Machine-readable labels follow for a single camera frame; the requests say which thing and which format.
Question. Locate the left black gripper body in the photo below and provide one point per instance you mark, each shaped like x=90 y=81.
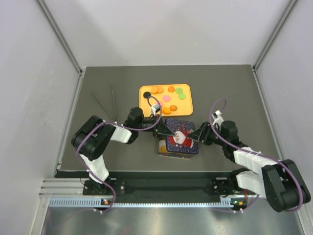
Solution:
x=146 y=124

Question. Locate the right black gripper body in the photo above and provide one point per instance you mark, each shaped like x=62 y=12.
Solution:
x=210 y=137

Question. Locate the gold tin lid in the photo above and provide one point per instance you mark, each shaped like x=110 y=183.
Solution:
x=180 y=143

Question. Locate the orange shell cookie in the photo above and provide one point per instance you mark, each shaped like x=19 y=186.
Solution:
x=162 y=148

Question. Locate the metal tongs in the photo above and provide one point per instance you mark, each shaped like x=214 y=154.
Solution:
x=113 y=117

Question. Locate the gold cookie tin box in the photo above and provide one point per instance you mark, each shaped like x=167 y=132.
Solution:
x=171 y=154

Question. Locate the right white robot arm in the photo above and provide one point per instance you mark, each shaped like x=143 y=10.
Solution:
x=279 y=182

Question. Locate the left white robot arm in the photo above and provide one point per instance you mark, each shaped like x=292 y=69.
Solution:
x=91 y=140

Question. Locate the orange swirl cookie lower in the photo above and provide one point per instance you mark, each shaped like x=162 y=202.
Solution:
x=173 y=108

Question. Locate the orange swirl cookie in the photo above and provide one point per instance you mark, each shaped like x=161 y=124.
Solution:
x=173 y=108
x=171 y=89

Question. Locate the black sandwich cookie top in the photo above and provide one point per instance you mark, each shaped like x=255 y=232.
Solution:
x=146 y=95

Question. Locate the pink cookie upper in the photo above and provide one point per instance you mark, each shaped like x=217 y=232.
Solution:
x=166 y=98

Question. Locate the orange plastic tray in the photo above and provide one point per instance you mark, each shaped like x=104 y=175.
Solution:
x=185 y=107

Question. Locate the round biscuit top left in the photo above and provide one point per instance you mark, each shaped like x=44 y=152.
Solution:
x=154 y=89

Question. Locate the green cookie lower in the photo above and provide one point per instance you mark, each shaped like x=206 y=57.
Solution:
x=182 y=96

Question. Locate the green cookie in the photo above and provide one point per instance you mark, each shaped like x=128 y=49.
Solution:
x=179 y=90
x=182 y=96

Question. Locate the orange swirl cookie upper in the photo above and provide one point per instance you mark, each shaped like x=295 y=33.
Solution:
x=171 y=89

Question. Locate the green cookie upper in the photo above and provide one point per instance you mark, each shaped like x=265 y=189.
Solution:
x=179 y=90

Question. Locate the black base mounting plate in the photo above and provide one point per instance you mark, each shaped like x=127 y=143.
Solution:
x=153 y=186

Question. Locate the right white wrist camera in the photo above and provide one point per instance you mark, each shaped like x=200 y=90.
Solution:
x=217 y=119

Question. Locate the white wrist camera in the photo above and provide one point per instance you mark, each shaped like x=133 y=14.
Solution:
x=217 y=119
x=156 y=109

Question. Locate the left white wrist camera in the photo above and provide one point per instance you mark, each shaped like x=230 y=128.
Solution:
x=156 y=109

